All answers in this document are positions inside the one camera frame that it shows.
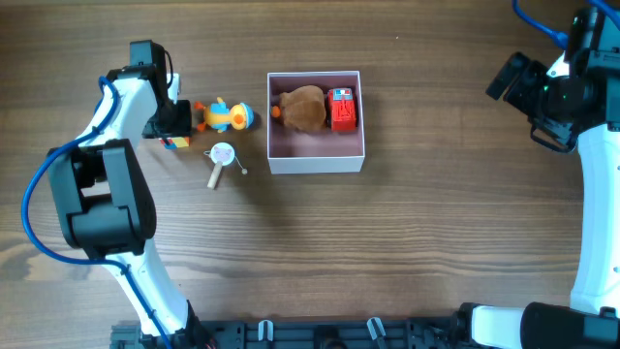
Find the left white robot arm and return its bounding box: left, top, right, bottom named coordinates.
left=45, top=40, right=212, bottom=348

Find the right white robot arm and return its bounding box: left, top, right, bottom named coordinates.
left=446, top=0, right=619, bottom=348

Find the brown plush toy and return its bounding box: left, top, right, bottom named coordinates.
left=270, top=85, right=326, bottom=133

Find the colourful puzzle cube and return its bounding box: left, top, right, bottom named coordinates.
left=159, top=137, right=190, bottom=150

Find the red toy fire truck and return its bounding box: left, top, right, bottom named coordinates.
left=327, top=87, right=357, bottom=133

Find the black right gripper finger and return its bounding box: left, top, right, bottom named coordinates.
left=504, top=60, right=549, bottom=116
left=485, top=52, right=531, bottom=100

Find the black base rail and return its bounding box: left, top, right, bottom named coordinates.
left=109, top=317, right=466, bottom=349

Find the white wooden rattle drum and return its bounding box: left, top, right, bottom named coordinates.
left=203, top=143, right=248, bottom=190

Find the white box pink inside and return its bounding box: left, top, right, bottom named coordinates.
left=263, top=71, right=366, bottom=175

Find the yellow duck toy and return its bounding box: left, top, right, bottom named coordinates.
left=194, top=97, right=254, bottom=133

